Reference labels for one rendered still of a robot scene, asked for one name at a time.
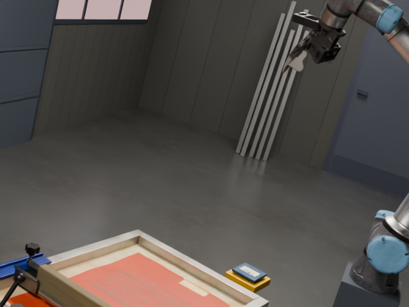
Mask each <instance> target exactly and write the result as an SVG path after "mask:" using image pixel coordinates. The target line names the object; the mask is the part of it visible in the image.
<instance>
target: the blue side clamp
mask: <svg viewBox="0 0 409 307"><path fill-rule="evenodd" d="M28 259H29V256H26V257H23V258H20V259H16V260H13V261H9V262H6V263H3V264H0V280H3V279H5V278H8V277H12V276H14V274H15V268H14V265H17V266H18V267H20V268H21V269H22V270H24V271H26V269H27V260H28ZM32 260H33V261H34V262H36V263H37V264H39V265H43V264H47V265H48V264H51V262H52V261H51V260H49V259H47V258H46V257H45V256H43V252H40V253H36V254H35V255H34V256H33V257H32Z"/></svg>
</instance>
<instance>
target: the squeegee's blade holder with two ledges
mask: <svg viewBox="0 0 409 307"><path fill-rule="evenodd" d="M38 295H40V296H41V297H43V298H44V299H46V300H47V301H49V302H50V303H52V304H53V305H55V306H56V307H67V306H65V305H64V304H62V303H60V302H59V301H58V300H56V299H54V298H53V297H51V296H50V295H49V294H47V293H45V292H44V291H42V290H41V291H38Z"/></svg>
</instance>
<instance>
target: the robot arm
mask: <svg viewBox="0 0 409 307"><path fill-rule="evenodd" d="M352 13H353V14H354V15H355V16H357V17H359V18H360V19H362V20H364V21H365V22H367V23H368V24H370V25H372V26H374V27H375V28H376V29H377V30H378V31H379V32H380V33H381V34H382V35H383V36H384V38H385V39H386V40H387V41H388V42H389V44H390V45H392V47H393V48H394V49H395V50H396V52H397V53H398V54H399V55H400V56H401V57H402V58H403V60H404V61H405V62H406V63H407V64H408V66H409V24H408V22H407V21H406V20H405V19H404V18H403V17H402V15H403V14H404V13H403V11H402V10H401V9H400V8H398V7H397V5H395V4H392V3H391V2H389V1H388V0H328V1H327V2H326V5H325V6H324V8H323V10H322V12H321V15H320V17H316V16H313V15H309V14H307V13H304V12H300V13H294V14H293V18H292V21H293V22H294V23H298V24H300V25H303V26H306V27H309V28H311V29H314V30H312V32H311V33H309V34H308V35H307V36H306V37H305V38H304V39H303V40H302V41H301V42H299V43H298V44H297V45H296V46H295V48H294V49H293V50H292V52H291V53H290V55H289V57H288V58H287V60H286V62H285V65H284V67H283V69H282V72H285V71H286V70H288V69H289V67H292V68H293V69H295V70H296V71H298V72H301V71H302V70H303V69H304V65H303V60H304V59H305V58H306V57H307V52H306V51H305V48H306V49H308V51H309V53H310V54H311V56H312V57H313V59H312V60H313V61H314V62H315V63H316V64H320V63H322V62H328V63H329V64H331V60H334V59H335V57H336V56H337V54H338V52H339V51H340V49H341V46H340V45H339V44H338V43H337V42H338V41H339V39H340V37H344V36H345V35H346V32H345V31H344V29H343V27H344V25H345V24H346V22H347V20H348V19H349V17H350V16H351V14H352ZM408 264H409V193H408V194H407V196H406V198H405V199H404V201H403V202H402V203H401V205H400V206H399V208H398V209H397V211H396V212H395V213H394V212H391V211H387V210H380V211H378V212H377V214H376V216H375V219H374V222H373V225H372V228H371V231H370V233H369V236H368V239H367V242H366V245H365V248H364V250H363V253H362V254H361V255H360V256H359V258H358V259H357V260H356V262H355V263H354V264H353V265H352V267H351V269H350V272H349V275H350V277H351V278H352V279H353V280H354V281H355V282H356V283H357V284H359V285H361V286H363V287H364V288H366V289H369V290H370V291H374V292H378V293H381V294H393V293H395V292H396V291H397V288H398V286H399V273H400V272H402V271H403V270H404V269H405V268H406V267H407V266H408Z"/></svg>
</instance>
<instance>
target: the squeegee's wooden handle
mask: <svg viewBox="0 0 409 307"><path fill-rule="evenodd" d="M37 280H38V281H39V282H40V283H39V287H38V291H41V290H42V291H44V292H45V293H47V294H49V295H50V296H51V297H53V298H54V299H56V300H58V301H59V302H60V303H62V304H64V305H65V306H67V307H113V306H111V305H109V304H108V303H107V302H105V301H103V300H102V299H100V298H99V297H97V296H95V295H94V294H92V293H91V292H89V291H87V290H86V289H85V288H83V287H81V286H80V285H78V284H77V283H75V282H73V281H72V280H70V279H69V278H67V277H66V276H64V275H63V274H61V273H60V272H58V271H56V270H55V269H53V268H51V267H50V266H48V265H47V264H43V265H41V266H40V267H39V268H38V273H37Z"/></svg>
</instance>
